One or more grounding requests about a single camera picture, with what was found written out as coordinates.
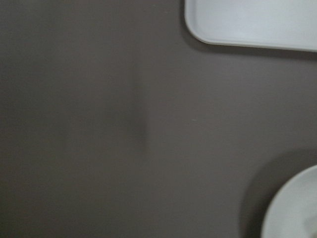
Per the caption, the cream round plate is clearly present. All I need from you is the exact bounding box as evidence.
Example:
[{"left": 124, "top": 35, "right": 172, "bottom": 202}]
[{"left": 261, "top": 166, "right": 317, "bottom": 238}]

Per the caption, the cream rabbit serving tray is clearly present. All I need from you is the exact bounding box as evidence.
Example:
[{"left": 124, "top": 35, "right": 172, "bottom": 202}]
[{"left": 184, "top": 0, "right": 317, "bottom": 52}]

